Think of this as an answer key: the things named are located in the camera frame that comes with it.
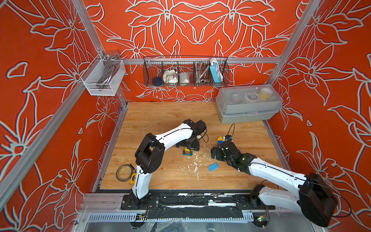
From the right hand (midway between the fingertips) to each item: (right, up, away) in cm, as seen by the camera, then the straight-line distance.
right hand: (213, 152), depth 85 cm
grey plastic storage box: (+18, +30, +10) cm, 37 cm away
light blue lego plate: (0, -9, 0) cm, 9 cm away
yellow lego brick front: (-16, 0, +5) cm, 17 cm away
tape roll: (-53, -15, -5) cm, 55 cm away
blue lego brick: (+6, +4, +8) cm, 11 cm away
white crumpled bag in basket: (-27, +47, +7) cm, 55 cm away
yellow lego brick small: (+6, +6, +10) cm, 14 cm away
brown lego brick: (-16, -1, +3) cm, 16 cm away
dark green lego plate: (-14, -2, +4) cm, 14 cm away
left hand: (-15, +2, +3) cm, 15 cm away
